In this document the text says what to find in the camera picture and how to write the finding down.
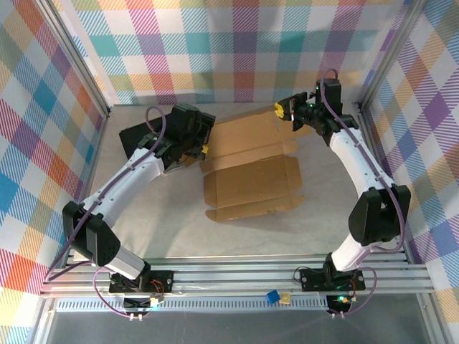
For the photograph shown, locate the brown cardboard box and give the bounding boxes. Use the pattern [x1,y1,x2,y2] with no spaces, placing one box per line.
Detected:
[199,109,313,222]

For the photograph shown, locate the black flat case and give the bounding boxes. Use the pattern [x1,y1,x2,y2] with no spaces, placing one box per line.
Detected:
[119,117,173,163]

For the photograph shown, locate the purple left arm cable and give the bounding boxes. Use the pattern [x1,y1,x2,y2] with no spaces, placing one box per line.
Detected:
[44,105,166,319]

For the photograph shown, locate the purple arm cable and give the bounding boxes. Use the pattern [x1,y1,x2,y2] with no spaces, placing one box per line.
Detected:
[320,69,408,319]
[44,105,166,319]

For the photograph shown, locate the silver metal handle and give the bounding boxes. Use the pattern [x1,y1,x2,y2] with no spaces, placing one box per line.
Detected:
[164,160,188,176]

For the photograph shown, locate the aluminium frame post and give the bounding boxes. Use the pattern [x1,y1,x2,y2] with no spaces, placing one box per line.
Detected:
[358,0,426,110]
[34,0,112,119]

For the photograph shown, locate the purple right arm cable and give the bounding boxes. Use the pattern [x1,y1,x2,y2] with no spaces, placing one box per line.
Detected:
[320,69,408,319]

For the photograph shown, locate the aluminium frame rails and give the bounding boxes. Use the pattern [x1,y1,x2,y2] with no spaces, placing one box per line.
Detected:
[39,254,437,297]

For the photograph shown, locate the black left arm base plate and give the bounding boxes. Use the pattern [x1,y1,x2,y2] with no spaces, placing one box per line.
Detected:
[108,270,175,295]

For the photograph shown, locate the thin black wire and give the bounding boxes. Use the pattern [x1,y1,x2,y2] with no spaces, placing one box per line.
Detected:
[293,265,326,285]

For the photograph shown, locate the white slotted cable duct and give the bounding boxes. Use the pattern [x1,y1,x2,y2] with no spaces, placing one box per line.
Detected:
[53,297,334,312]

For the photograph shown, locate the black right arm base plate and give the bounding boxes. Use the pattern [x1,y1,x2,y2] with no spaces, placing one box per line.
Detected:
[299,267,366,292]

